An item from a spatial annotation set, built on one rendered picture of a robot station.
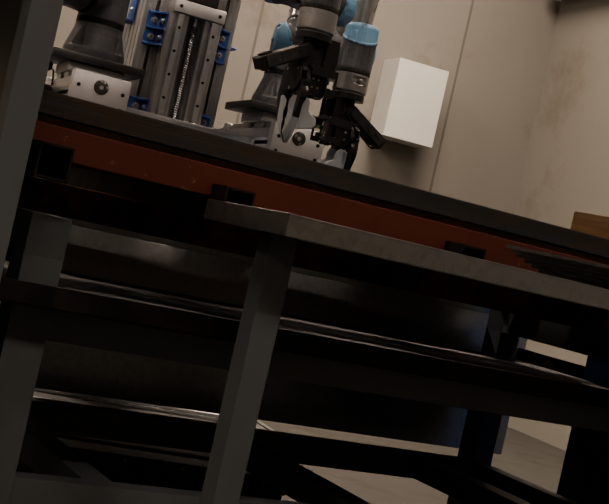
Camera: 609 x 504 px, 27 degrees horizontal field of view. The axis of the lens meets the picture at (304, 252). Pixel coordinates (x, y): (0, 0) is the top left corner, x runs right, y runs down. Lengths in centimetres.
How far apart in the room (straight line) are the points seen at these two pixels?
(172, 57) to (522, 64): 441
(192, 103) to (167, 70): 11
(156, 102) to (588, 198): 391
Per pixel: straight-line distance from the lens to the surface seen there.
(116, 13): 309
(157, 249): 274
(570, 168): 699
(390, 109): 679
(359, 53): 272
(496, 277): 181
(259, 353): 175
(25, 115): 163
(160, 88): 322
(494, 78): 732
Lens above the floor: 71
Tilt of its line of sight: level
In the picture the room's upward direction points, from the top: 13 degrees clockwise
